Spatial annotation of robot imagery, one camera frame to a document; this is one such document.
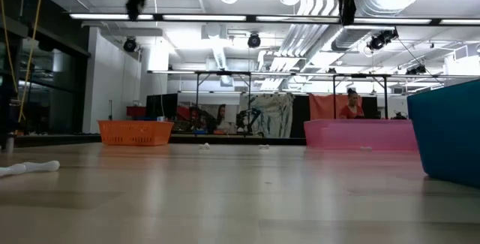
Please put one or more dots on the orange plastic basket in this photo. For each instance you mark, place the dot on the orange plastic basket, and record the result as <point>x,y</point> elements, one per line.
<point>135,133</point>

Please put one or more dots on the small white plastic bone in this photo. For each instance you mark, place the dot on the small white plastic bone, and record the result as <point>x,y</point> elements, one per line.
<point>204,146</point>
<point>263,146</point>
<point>11,170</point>
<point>43,166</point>

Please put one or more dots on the background black robot arm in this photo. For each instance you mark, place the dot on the background black robot arm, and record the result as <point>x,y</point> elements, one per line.
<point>245,118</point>
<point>198,118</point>

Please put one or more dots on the white ceiling light strip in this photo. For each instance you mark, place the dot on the white ceiling light strip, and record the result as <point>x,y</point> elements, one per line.
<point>204,17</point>
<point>461,22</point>
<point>393,21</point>
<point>97,16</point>
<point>292,18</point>

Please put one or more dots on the black ceiling spotlight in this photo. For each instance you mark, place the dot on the black ceiling spotlight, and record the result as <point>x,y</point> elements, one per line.
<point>254,40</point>
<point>130,45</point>
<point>416,70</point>

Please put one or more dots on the black monitor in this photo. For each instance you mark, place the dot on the black monitor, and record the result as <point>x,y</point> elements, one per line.
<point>161,105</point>

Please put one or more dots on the orange cloth screen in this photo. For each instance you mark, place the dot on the orange cloth screen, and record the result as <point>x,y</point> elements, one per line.
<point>324,107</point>

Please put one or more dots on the person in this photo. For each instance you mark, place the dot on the person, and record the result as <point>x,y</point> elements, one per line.
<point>222,118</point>
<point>351,109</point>

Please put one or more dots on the red box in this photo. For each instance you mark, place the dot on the red box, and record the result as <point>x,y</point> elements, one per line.
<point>135,111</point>

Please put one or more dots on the black curtain panel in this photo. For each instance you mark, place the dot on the black curtain panel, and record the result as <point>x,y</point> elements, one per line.
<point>300,116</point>

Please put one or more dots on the painted white tarp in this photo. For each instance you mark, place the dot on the painted white tarp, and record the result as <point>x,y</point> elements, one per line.
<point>273,116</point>

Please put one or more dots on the pink plastic bin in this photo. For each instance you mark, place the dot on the pink plastic bin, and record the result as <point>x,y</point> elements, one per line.
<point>337,135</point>

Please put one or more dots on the blue plastic bin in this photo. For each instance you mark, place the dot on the blue plastic bin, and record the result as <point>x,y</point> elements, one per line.
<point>450,135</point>

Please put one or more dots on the silver metal cylinder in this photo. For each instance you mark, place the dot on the silver metal cylinder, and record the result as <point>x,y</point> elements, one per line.
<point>9,144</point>

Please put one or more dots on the black ceiling camera rig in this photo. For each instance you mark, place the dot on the black ceiling camera rig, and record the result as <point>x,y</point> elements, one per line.
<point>378,42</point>

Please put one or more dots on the black metal station frame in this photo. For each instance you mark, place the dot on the black metal station frame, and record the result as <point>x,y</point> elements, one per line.
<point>225,73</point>
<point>360,75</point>

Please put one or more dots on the black aluminium table frame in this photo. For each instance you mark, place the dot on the black aluminium table frame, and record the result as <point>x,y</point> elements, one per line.
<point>262,140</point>

